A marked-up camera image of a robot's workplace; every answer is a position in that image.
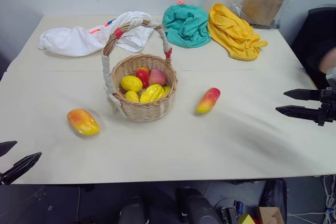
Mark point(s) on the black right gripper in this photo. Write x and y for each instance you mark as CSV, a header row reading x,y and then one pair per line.
x,y
328,107

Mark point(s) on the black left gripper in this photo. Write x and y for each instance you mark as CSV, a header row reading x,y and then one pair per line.
x,y
1,179

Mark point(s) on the peach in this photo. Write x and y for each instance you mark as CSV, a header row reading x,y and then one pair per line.
x,y
157,77

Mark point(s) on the yellow starfruit toy fruit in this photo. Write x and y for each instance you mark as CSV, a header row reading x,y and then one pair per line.
x,y
152,93

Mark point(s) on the red yellow apple toy fruit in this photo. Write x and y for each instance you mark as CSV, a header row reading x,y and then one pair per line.
x,y
143,74

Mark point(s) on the black chair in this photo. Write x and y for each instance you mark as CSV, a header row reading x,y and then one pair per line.
x,y
315,37

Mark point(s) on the wide orange yellow toy mango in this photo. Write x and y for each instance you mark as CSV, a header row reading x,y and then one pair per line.
x,y
83,122

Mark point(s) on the black bag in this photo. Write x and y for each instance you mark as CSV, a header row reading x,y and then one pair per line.
x,y
274,192

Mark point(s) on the slim red yellow toy mango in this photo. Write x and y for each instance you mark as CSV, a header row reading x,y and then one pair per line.
x,y
208,100

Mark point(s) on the yellow crumpled cloth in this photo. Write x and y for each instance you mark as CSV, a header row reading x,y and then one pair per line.
x,y
233,35

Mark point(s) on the brown cardboard in plastic bag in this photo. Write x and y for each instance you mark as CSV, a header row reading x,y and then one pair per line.
x,y
265,5

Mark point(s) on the brown cardboard box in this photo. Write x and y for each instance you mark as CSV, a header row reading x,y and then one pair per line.
x,y
270,215

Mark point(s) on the white crumpled cloth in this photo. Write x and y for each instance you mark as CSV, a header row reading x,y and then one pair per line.
x,y
71,41

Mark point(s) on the yellow block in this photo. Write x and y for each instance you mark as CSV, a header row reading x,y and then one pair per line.
x,y
246,219

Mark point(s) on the small dark rounded shape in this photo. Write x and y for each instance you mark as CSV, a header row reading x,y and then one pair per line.
x,y
132,211

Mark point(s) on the teal crumpled cloth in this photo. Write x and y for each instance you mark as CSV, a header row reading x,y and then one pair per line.
x,y
186,24

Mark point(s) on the large dark rounded shape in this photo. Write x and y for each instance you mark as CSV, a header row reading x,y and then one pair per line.
x,y
197,207

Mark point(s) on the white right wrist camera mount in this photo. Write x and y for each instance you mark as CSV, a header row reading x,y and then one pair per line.
x,y
332,77

